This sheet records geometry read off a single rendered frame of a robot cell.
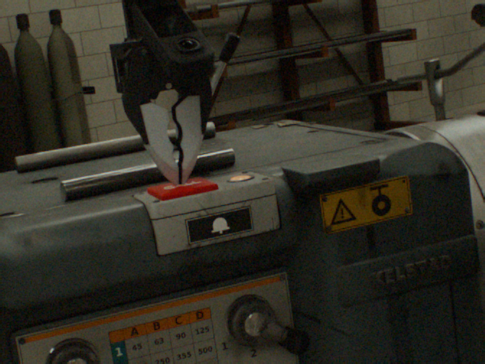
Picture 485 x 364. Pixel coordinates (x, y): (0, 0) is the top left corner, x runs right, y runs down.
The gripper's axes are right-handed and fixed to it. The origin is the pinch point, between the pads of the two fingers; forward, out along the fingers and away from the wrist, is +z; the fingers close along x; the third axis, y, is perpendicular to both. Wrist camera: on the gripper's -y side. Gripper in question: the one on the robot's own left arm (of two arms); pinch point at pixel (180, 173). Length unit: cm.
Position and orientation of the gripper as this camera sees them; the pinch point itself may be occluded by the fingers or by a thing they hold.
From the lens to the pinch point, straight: 99.9
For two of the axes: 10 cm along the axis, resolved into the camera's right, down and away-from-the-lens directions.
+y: -3.5, -1.2, 9.3
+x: -9.3, 1.9, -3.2
